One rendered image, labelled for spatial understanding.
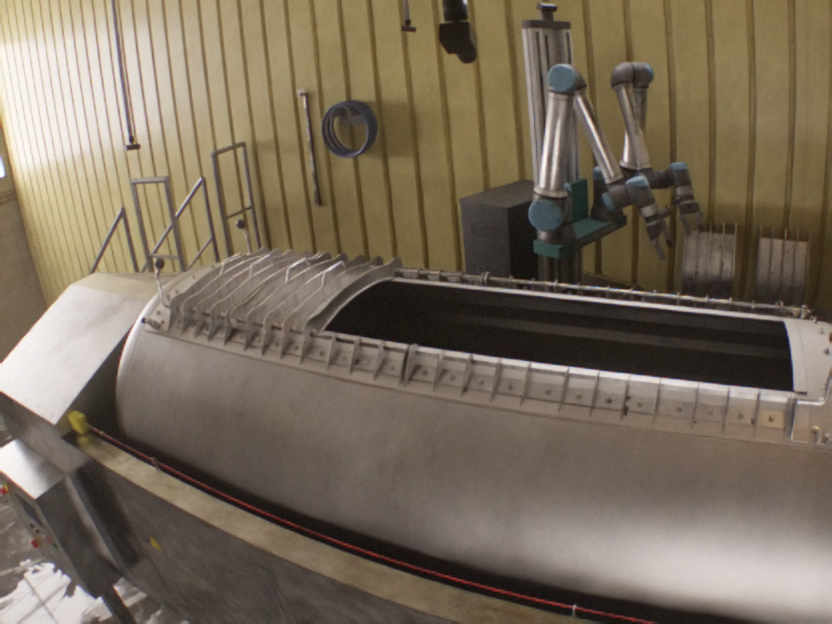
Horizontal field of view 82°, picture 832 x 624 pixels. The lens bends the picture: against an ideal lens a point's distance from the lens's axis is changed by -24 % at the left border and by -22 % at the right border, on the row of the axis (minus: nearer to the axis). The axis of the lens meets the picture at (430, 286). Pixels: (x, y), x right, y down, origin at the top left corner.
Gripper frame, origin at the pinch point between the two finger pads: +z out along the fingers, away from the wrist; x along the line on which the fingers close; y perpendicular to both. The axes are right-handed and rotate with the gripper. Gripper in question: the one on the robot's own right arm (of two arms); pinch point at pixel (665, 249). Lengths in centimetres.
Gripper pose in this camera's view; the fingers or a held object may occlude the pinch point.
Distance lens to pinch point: 265.3
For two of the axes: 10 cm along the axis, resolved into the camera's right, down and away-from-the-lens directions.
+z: 4.6, 8.7, 1.8
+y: -6.6, 2.0, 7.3
